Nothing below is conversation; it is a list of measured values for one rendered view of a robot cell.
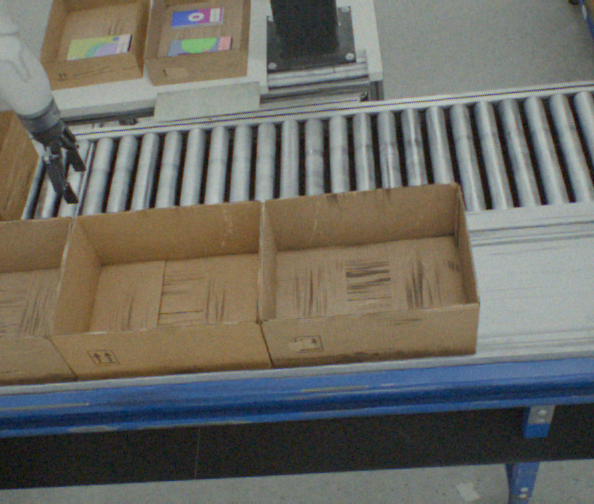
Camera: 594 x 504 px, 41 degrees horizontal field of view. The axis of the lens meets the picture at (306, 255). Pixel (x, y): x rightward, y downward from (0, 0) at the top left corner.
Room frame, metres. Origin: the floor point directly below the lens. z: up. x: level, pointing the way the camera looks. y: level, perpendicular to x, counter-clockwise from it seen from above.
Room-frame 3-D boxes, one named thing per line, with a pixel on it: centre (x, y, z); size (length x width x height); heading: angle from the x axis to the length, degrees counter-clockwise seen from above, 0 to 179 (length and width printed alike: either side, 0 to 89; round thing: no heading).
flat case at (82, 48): (2.05, 0.49, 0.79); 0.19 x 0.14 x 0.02; 80
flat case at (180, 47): (1.96, 0.19, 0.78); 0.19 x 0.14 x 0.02; 78
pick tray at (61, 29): (2.14, 0.49, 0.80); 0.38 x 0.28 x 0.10; 174
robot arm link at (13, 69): (1.47, 0.53, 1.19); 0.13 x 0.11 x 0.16; 33
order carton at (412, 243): (0.92, -0.11, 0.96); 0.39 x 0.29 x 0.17; 82
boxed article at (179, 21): (2.16, 0.18, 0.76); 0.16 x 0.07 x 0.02; 81
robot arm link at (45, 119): (1.46, 0.53, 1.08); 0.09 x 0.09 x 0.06
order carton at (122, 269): (0.98, 0.28, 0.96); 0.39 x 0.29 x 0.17; 81
